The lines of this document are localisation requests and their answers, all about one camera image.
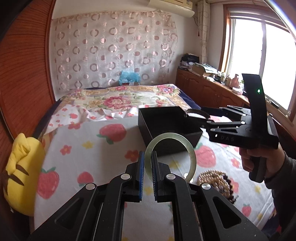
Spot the pink circle pattern curtain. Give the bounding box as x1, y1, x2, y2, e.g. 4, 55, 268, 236
51, 11, 178, 93

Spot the side window curtain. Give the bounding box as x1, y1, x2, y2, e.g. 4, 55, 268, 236
197, 0, 210, 64

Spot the person's right hand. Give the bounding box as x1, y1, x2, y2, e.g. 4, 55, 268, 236
239, 144, 285, 178

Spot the strawberry print white cloth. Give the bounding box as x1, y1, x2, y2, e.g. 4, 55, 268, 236
33, 108, 274, 240

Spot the wooden side cabinet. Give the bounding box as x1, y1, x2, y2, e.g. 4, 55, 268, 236
175, 68, 295, 150

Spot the white air conditioner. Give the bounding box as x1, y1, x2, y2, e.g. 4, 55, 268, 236
147, 0, 195, 18

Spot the white pearl necklace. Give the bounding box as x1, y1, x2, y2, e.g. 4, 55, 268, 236
197, 170, 226, 193

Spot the dark bag on counter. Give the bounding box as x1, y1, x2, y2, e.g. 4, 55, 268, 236
179, 53, 200, 70

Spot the cardboard box on counter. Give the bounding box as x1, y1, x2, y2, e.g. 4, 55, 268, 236
191, 63, 218, 77

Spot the floral bed blanket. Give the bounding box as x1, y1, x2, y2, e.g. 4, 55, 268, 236
56, 84, 190, 112

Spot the pale green jade bangle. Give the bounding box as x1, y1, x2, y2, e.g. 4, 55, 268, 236
144, 132, 197, 186

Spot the blue plush toy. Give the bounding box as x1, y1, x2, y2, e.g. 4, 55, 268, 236
118, 71, 140, 86

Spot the black square jewelry box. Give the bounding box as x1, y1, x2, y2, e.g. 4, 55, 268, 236
138, 106, 203, 147

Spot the yellow plush toy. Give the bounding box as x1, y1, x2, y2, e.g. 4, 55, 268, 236
3, 133, 45, 216

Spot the window with wooden frame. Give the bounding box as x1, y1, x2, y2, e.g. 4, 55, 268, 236
218, 1, 295, 121

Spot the pink bottle on counter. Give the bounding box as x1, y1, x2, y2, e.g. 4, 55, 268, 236
230, 74, 239, 88

